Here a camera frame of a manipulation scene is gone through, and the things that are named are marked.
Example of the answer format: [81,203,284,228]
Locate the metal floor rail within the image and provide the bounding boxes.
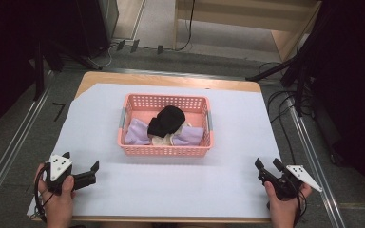
[0,71,55,220]
[286,94,347,228]

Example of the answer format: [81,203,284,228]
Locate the pink plastic basket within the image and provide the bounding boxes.
[117,93,215,158]

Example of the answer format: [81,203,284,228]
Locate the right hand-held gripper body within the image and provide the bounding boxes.
[258,163,323,201]

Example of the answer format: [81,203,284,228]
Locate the black hanging cable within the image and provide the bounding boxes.
[174,0,197,52]

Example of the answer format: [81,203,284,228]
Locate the purple cloth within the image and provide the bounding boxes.
[172,124,205,147]
[125,118,153,146]

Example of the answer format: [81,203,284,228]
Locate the black cabinet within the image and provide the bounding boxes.
[53,0,120,60]

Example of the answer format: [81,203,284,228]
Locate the wooden shelf unit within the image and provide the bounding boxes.
[173,0,323,64]

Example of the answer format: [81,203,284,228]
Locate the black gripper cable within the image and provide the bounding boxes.
[33,162,55,223]
[292,186,308,228]

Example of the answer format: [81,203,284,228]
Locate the white floor cable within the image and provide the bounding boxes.
[85,43,119,69]

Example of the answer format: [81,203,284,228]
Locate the person's left hand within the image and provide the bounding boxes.
[34,162,77,228]

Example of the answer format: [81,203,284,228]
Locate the black floor cables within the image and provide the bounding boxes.
[258,61,315,166]

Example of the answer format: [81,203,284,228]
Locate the white table sheet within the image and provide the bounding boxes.
[26,83,281,219]

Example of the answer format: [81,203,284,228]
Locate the cream cloth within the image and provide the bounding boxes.
[151,122,192,147]

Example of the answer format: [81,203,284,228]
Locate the wooden table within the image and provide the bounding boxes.
[28,70,281,224]

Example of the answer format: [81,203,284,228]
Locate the black metal stand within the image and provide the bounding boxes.
[28,34,104,102]
[245,18,322,118]

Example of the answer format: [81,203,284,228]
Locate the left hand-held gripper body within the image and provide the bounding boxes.
[45,154,98,195]

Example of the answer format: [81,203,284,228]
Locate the person's right hand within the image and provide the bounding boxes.
[263,181,314,228]

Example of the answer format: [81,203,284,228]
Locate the black sock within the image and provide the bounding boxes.
[147,104,186,139]

